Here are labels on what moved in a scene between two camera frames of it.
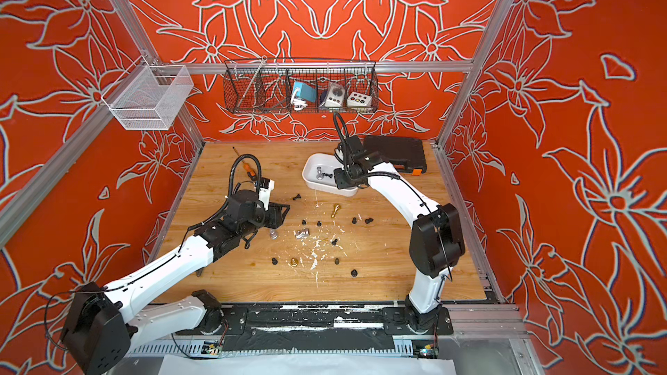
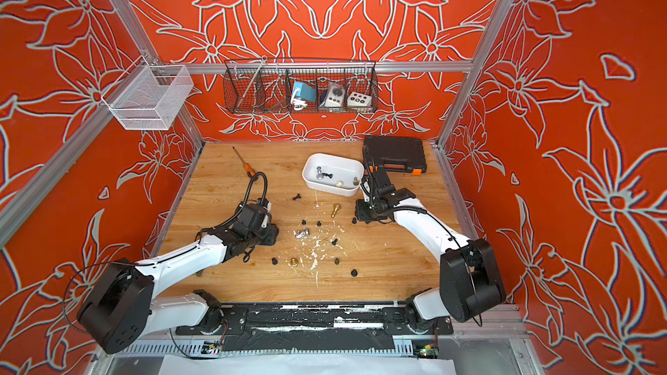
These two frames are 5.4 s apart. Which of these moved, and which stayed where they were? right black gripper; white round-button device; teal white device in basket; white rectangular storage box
Moved: right black gripper
Stayed: white rectangular storage box; white round-button device; teal white device in basket
